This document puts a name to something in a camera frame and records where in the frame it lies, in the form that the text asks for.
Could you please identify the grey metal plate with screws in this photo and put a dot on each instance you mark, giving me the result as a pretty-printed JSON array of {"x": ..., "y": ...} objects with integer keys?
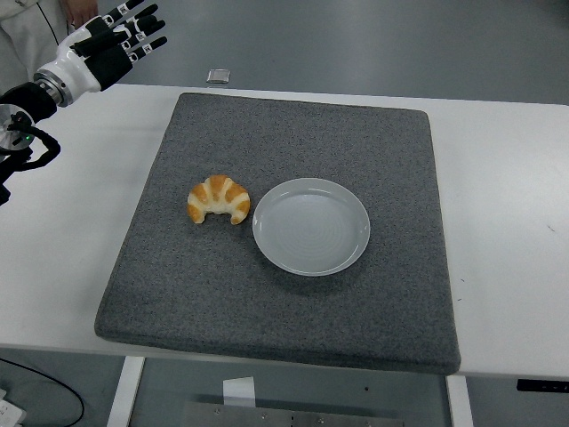
[{"x": 289, "y": 418}]

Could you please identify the black table control panel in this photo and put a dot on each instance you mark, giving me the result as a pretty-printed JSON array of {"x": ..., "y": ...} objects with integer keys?
[{"x": 542, "y": 385}]

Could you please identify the grey round plate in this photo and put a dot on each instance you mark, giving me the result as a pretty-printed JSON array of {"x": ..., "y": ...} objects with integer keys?
[{"x": 311, "y": 227}]

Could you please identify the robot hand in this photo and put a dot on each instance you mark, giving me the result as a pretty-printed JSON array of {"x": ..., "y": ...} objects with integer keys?
[{"x": 75, "y": 58}]

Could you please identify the white table leg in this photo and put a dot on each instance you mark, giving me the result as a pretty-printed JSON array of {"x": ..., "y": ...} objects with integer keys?
[
  {"x": 124, "y": 391},
  {"x": 460, "y": 405}
]

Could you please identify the small silver floor plate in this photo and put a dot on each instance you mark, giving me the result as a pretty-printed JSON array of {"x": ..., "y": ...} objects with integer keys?
[{"x": 218, "y": 76}]

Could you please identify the person's hand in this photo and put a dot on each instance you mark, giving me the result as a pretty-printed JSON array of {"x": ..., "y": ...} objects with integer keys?
[{"x": 84, "y": 10}]

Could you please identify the croissant bread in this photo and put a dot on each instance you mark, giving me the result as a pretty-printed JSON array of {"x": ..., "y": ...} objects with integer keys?
[{"x": 220, "y": 193}]

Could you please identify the grey speckled mat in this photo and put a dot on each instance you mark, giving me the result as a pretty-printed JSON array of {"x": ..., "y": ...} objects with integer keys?
[{"x": 275, "y": 311}]

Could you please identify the white power strip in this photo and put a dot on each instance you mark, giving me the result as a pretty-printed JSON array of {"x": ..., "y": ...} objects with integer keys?
[{"x": 9, "y": 413}]

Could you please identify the person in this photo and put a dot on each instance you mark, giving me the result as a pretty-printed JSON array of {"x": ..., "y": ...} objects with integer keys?
[{"x": 18, "y": 40}]

